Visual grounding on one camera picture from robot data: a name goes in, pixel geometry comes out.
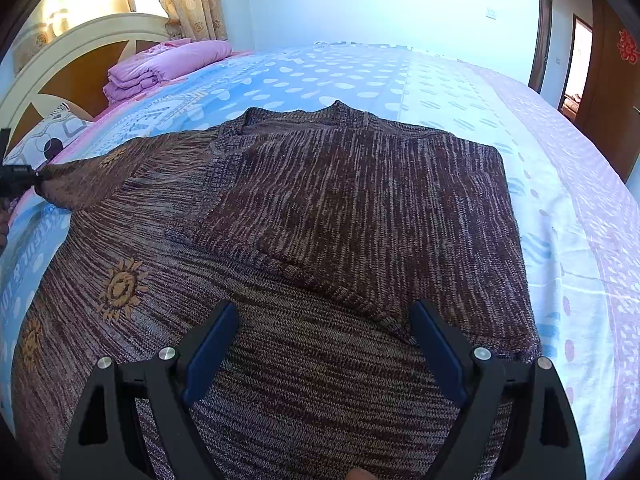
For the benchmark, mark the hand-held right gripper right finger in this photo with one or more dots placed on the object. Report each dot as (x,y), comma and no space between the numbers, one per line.
(440,350)

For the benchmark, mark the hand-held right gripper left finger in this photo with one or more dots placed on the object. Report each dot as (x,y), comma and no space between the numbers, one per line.
(211,350)

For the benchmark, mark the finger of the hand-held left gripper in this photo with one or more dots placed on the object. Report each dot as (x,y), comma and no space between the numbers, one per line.
(20,177)

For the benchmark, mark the brown knit sweater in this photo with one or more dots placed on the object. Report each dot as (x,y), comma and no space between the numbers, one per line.
(325,200)

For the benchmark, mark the patterned white pillow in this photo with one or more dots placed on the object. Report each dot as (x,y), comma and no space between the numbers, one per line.
(50,135)

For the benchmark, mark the cream wooden headboard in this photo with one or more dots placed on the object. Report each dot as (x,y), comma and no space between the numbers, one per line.
(30,75)

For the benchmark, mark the folded pink quilt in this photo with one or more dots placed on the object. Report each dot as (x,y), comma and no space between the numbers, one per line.
(165,65)

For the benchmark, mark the beige floral curtain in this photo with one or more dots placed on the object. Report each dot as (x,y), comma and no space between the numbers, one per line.
(195,5)

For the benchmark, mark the printed bed sheet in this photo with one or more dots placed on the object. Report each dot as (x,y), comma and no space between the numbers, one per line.
(350,75)

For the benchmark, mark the brown wooden door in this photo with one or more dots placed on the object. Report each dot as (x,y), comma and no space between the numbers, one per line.
(612,110)

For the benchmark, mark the red door decoration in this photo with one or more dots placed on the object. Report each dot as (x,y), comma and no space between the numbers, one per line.
(627,47)

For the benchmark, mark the wooden door frame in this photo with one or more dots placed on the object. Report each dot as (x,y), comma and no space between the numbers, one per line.
(545,35)

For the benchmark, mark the white wall switch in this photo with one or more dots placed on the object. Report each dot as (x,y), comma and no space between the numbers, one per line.
(492,12)

